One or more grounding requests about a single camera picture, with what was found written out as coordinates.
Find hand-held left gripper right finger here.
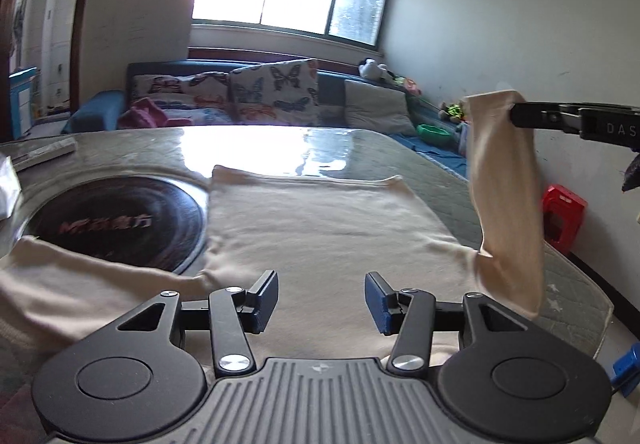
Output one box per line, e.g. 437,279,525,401
365,271,530,372

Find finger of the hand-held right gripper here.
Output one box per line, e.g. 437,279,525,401
510,101,583,132

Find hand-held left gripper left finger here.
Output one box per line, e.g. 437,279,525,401
116,270,280,374

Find cream sweatshirt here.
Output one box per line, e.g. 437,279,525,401
0,89,546,362

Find red plastic stool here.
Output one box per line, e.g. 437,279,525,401
542,184,588,255

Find blue lace-edged sofa throw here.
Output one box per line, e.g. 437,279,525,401
390,131,471,175

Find green plastic bowl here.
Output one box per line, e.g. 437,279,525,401
416,124,451,145

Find grey cushion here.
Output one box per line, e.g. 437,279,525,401
344,79,416,137

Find round black induction cooktop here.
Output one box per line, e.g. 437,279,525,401
20,175,208,275

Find panda plush toy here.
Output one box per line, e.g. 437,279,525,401
359,58,396,82

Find butterfly print cushion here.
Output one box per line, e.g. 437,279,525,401
131,73,233,108
150,97,236,127
230,58,321,125

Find pink cloth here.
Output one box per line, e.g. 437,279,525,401
117,97,171,129

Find blue plastic object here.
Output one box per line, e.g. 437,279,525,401
612,344,640,395

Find blue corner sofa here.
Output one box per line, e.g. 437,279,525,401
60,60,471,175

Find grey remote control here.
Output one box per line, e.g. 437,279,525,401
10,137,78,170

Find white tissue pack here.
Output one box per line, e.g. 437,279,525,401
0,155,23,220

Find blue cabinet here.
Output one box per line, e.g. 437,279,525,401
9,67,41,137

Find dark wooden door frame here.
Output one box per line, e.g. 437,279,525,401
0,0,106,140

